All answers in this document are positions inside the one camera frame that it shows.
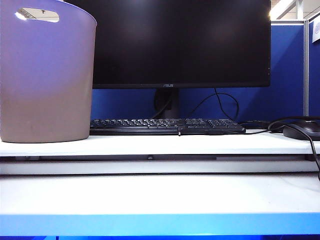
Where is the white paper poster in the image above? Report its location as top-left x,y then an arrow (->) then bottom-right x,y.
312,20 -> 320,44

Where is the black computer monitor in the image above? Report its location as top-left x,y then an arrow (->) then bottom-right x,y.
63,0 -> 272,89

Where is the pink plastic trash can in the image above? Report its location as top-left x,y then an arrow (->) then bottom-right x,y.
0,0 -> 98,144

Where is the blue partition panel with poster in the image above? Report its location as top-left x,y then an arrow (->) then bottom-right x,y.
308,21 -> 320,117

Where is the thick black cable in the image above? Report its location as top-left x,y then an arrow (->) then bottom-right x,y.
239,115 -> 320,181

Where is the black monitor stand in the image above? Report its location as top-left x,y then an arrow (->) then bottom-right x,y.
153,87 -> 181,120

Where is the thin black monitor cable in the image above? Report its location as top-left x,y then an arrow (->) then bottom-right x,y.
193,87 -> 240,124

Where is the thin black keyboard cable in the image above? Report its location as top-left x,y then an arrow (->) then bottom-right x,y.
244,128 -> 284,135

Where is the grey partition post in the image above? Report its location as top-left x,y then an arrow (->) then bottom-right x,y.
303,19 -> 310,117

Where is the black computer mouse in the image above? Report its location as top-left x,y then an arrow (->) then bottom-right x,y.
282,118 -> 320,141

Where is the dark desk slide rail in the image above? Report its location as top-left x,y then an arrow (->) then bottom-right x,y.
0,154 -> 316,162

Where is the black computer keyboard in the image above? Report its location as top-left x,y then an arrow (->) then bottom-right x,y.
89,117 -> 247,136

